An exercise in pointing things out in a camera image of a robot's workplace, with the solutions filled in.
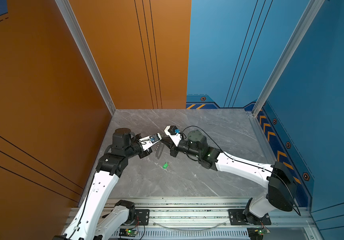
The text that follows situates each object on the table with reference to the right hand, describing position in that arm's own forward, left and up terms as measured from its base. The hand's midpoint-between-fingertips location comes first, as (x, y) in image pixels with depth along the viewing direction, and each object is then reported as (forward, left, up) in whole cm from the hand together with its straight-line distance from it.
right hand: (160, 138), depth 70 cm
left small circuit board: (-33, +16, -29) cm, 47 cm away
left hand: (+2, +5, 0) cm, 5 cm away
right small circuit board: (-33, -47, -29) cm, 64 cm away
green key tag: (0, 0, -28) cm, 28 cm away
